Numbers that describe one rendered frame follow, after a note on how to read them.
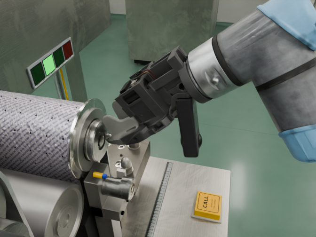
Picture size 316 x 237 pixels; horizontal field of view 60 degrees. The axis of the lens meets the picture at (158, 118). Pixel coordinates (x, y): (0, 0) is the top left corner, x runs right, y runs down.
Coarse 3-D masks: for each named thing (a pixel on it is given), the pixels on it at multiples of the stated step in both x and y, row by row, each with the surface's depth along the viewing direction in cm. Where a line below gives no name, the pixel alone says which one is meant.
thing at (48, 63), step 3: (48, 57) 86; (51, 57) 88; (45, 60) 85; (48, 60) 86; (51, 60) 88; (45, 63) 85; (48, 63) 87; (51, 63) 88; (45, 66) 85; (48, 66) 87; (51, 66) 88; (54, 66) 90; (45, 69) 86; (48, 69) 87; (51, 69) 89; (54, 69) 90; (48, 72) 87
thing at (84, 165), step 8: (88, 112) 46; (96, 112) 49; (88, 120) 46; (80, 128) 44; (80, 136) 44; (80, 144) 44; (80, 152) 45; (80, 160) 45; (88, 160) 49; (80, 168) 46; (88, 168) 49
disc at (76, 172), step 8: (88, 104) 46; (96, 104) 49; (80, 112) 44; (104, 112) 53; (80, 120) 44; (72, 128) 42; (72, 136) 42; (72, 144) 43; (72, 152) 43; (72, 160) 43; (72, 168) 44; (80, 176) 47
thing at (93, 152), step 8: (96, 120) 48; (88, 128) 46; (96, 128) 46; (104, 128) 49; (88, 136) 46; (96, 136) 46; (104, 136) 50; (88, 144) 45; (96, 144) 47; (104, 144) 50; (88, 152) 46; (96, 152) 47; (104, 152) 51; (96, 160) 48
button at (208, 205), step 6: (198, 192) 80; (204, 192) 80; (198, 198) 78; (204, 198) 78; (210, 198) 78; (216, 198) 78; (198, 204) 76; (204, 204) 76; (210, 204) 76; (216, 204) 76; (198, 210) 75; (204, 210) 75; (210, 210) 75; (216, 210) 75; (204, 216) 75; (210, 216) 75; (216, 216) 74
